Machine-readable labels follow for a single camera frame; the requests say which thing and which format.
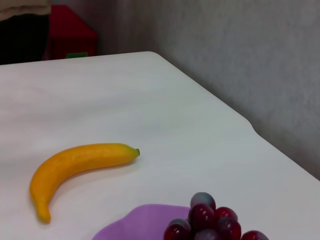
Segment yellow plastic banana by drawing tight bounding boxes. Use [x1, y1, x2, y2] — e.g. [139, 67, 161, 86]
[29, 142, 141, 224]

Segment dark red grape bunch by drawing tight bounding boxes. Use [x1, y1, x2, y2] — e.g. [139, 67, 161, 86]
[163, 191, 271, 240]

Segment purple wavy plastic bowl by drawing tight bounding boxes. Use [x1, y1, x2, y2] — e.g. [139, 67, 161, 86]
[91, 204, 192, 240]

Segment red box with green label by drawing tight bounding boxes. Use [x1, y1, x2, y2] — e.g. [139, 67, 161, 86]
[42, 4, 99, 61]

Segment black background object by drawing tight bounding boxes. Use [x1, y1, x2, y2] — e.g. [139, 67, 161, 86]
[0, 13, 52, 66]

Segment beige background cloth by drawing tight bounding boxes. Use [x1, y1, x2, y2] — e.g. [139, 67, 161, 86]
[0, 0, 53, 21]

